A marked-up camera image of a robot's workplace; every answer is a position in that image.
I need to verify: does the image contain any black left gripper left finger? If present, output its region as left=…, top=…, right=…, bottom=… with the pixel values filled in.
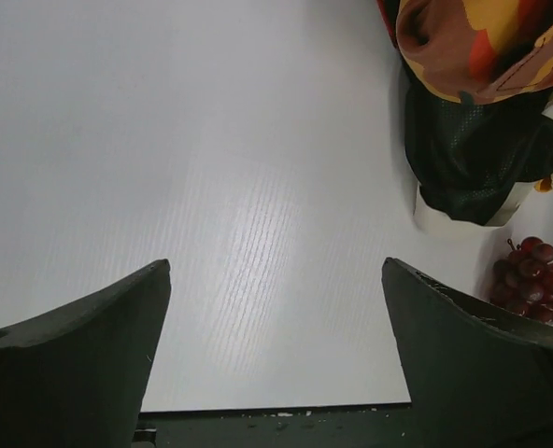
left=0, top=259, right=171, bottom=447

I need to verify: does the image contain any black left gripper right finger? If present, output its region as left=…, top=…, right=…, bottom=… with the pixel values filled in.
left=381, top=258, right=553, bottom=447

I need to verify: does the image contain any dark green mesh cloth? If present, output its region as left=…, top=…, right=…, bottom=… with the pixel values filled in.
left=404, top=86, right=553, bottom=228

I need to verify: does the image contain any orange brown patterned cloth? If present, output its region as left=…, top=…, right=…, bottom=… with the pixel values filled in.
left=378, top=0, right=553, bottom=105

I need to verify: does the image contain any red grape bunch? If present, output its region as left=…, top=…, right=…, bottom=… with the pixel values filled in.
left=487, top=236, right=553, bottom=325

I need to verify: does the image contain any cream white jacket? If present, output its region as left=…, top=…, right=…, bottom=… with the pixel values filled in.
left=404, top=86, right=553, bottom=237

